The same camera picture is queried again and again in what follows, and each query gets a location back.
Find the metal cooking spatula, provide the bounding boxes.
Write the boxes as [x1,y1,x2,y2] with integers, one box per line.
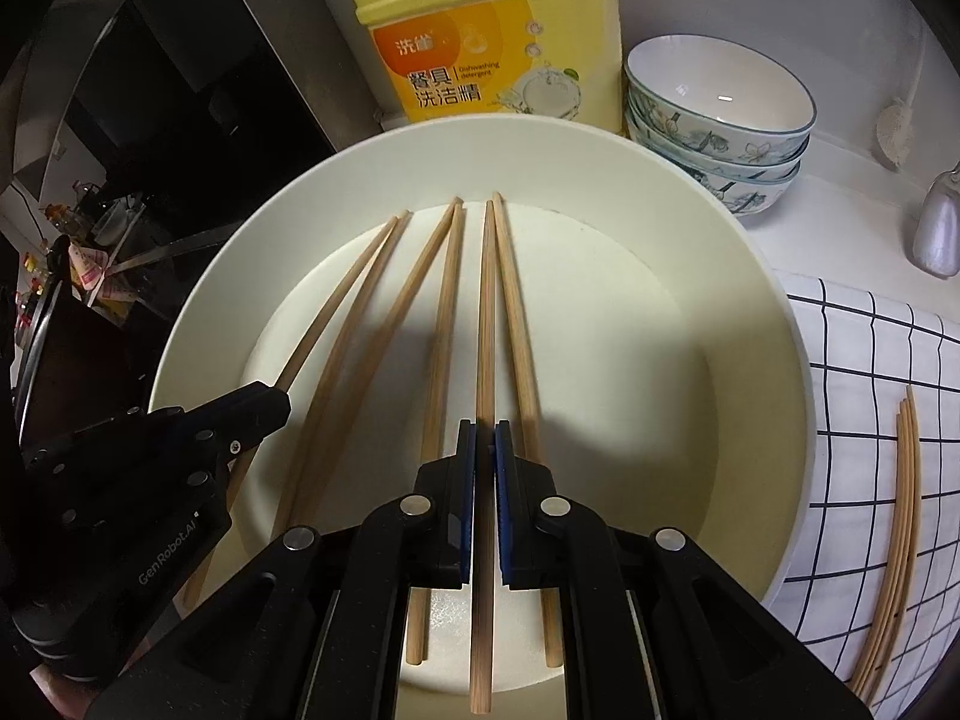
[911,161,960,277]

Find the white bottle brush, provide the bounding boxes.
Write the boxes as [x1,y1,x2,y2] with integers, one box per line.
[874,7,931,170]

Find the yellow dish detergent bottle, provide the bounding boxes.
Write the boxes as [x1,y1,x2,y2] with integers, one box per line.
[337,0,625,137]

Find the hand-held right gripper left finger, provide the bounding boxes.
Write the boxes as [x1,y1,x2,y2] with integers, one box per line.
[90,420,481,720]

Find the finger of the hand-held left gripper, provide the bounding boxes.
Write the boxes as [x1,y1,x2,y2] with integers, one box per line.
[45,457,235,542]
[21,382,292,481]

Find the black glass appliance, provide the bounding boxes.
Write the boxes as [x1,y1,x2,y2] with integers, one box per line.
[0,0,361,421]

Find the floral ceramic bowl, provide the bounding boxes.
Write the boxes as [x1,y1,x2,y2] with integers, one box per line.
[626,109,812,182]
[624,34,818,158]
[634,135,802,220]

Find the pile of wooden chopsticks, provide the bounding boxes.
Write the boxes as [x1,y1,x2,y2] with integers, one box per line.
[855,386,923,704]

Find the cream plastic basin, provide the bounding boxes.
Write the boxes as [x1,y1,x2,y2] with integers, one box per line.
[148,115,815,717]

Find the white black checked cloth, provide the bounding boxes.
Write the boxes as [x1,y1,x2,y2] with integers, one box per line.
[765,270,960,706]

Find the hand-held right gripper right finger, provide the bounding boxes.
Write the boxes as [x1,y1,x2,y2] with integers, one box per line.
[493,420,875,720]

